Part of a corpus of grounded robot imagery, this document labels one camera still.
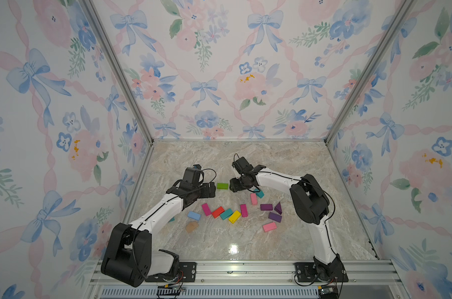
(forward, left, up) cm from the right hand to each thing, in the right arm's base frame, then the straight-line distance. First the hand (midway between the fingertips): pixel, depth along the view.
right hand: (235, 185), depth 99 cm
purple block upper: (-11, -15, -2) cm, 19 cm away
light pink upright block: (-7, -9, -1) cm, 12 cm away
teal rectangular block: (-15, +4, -1) cm, 16 cm away
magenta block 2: (-14, -4, 0) cm, 14 cm away
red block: (-15, +9, -1) cm, 17 cm away
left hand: (-6, +13, +9) cm, 17 cm away
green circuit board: (-45, -36, -5) cm, 58 cm away
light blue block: (-17, +19, 0) cm, 25 cm away
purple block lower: (-16, -19, -1) cm, 25 cm away
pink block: (-21, -15, -1) cm, 26 cm away
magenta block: (-14, +14, 0) cm, 20 cm away
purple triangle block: (-13, -20, +1) cm, 24 cm away
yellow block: (-17, 0, 0) cm, 17 cm away
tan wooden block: (-22, +20, +1) cm, 30 cm away
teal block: (-5, -12, +1) cm, 13 cm away
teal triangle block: (-18, +30, -1) cm, 35 cm away
